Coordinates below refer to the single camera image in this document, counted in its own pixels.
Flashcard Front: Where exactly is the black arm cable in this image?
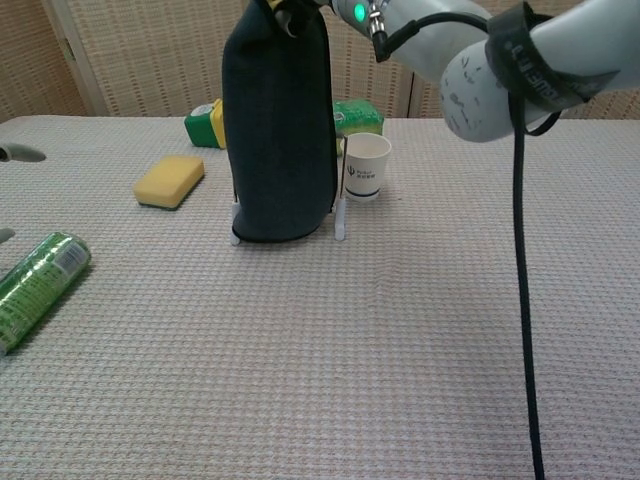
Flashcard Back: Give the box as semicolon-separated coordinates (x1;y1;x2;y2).
372;12;564;480

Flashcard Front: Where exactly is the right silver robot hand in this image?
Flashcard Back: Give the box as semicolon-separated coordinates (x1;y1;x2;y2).
267;0;334;37

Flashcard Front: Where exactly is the white paper cup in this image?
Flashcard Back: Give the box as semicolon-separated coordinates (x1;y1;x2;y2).
344;133;392;203

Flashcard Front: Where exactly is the yellow sponge with green base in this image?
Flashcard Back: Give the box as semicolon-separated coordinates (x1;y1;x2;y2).
132;154;206;212

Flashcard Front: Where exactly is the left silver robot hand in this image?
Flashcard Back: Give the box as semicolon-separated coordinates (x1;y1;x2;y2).
0;143;48;246

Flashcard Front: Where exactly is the grey woven tablecloth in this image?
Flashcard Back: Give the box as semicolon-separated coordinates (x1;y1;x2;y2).
0;115;640;480

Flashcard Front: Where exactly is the green jar with yellow lid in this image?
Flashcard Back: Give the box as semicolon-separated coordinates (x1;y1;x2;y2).
183;97;227;150

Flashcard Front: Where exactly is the yellow towel with black trim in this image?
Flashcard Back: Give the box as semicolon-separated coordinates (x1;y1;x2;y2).
221;0;339;245

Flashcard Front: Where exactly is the black velcro strap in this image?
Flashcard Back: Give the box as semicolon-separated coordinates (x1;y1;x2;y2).
487;2;621;114

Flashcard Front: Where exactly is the green tissue pack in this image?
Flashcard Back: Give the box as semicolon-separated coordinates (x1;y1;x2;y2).
332;99;386;137

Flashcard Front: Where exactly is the metal wire drying rack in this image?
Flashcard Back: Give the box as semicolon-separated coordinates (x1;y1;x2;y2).
229;135;350;246

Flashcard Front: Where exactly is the woven folding screen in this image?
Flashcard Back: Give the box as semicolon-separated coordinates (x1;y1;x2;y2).
0;0;640;121

